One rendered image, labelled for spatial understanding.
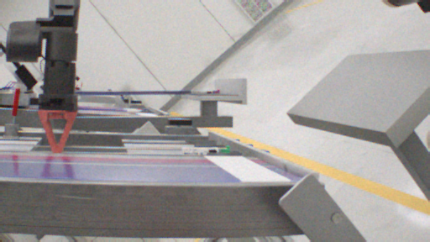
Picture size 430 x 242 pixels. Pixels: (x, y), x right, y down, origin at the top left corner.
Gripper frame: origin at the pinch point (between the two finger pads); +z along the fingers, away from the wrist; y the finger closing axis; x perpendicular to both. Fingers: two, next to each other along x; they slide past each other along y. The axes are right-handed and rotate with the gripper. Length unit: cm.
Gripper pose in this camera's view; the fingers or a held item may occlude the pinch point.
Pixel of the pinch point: (57, 148)
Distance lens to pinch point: 105.4
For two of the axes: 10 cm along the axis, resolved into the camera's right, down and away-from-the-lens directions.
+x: 9.8, 0.3, 2.0
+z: -0.4, 10.0, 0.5
